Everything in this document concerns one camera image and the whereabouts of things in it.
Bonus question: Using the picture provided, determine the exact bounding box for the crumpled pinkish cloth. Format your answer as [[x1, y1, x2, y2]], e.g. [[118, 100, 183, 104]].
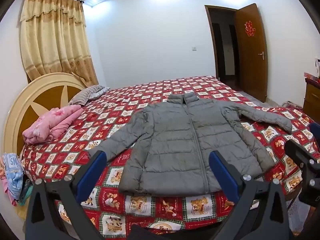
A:
[[281, 101, 303, 109]]

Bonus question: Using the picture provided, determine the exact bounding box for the cream and brown headboard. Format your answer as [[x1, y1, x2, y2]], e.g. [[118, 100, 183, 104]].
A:
[[7, 72, 87, 155]]

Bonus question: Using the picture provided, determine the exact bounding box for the dark striped pillow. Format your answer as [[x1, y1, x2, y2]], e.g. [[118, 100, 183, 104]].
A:
[[67, 85, 105, 106]]

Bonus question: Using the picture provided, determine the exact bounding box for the pink folded floral blanket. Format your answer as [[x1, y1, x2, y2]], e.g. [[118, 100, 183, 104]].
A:
[[22, 105, 84, 145]]

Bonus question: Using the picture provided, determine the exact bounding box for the light grey pillow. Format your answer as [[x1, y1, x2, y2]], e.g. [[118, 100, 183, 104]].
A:
[[87, 87, 111, 101]]

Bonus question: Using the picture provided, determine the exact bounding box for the brown wooden door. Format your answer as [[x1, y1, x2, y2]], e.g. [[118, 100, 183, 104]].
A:
[[235, 3, 269, 103]]

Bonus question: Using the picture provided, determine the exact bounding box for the red paper door decoration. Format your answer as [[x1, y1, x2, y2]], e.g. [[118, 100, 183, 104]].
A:
[[244, 20, 256, 37]]

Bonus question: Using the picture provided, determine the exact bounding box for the wooden dresser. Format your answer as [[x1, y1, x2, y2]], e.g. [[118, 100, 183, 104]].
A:
[[302, 78, 320, 125]]

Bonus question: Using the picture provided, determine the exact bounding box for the pink hanging cloth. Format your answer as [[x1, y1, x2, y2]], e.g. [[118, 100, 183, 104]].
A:
[[0, 159, 17, 207]]

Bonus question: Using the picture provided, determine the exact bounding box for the beige patterned curtain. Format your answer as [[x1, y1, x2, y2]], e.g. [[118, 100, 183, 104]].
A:
[[19, 0, 99, 87]]

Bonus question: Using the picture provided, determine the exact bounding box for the blue and white cloth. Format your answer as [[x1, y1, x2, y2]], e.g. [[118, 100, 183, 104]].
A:
[[2, 152, 25, 200]]

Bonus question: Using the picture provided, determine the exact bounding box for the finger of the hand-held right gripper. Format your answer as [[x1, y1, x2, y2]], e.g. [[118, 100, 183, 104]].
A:
[[310, 122, 320, 153], [284, 139, 320, 177]]

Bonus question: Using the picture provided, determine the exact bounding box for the brown door frame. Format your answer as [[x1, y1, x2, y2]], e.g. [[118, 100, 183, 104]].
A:
[[204, 4, 239, 85]]

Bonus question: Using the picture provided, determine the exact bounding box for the grey puffer jacket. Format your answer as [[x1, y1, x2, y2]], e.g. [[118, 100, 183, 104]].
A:
[[89, 92, 293, 197]]

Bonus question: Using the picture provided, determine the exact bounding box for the red patchwork bear bedspread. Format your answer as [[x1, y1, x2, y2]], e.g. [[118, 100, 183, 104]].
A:
[[21, 75, 320, 235]]

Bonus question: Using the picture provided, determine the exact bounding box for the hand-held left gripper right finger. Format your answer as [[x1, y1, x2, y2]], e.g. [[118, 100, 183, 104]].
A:
[[209, 150, 293, 240]]

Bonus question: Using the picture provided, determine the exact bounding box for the dark green cloth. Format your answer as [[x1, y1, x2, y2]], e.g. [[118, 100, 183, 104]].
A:
[[19, 179, 33, 203]]

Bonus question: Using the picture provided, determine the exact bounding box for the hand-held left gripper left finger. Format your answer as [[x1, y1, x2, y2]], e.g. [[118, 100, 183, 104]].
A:
[[24, 150, 110, 240]]

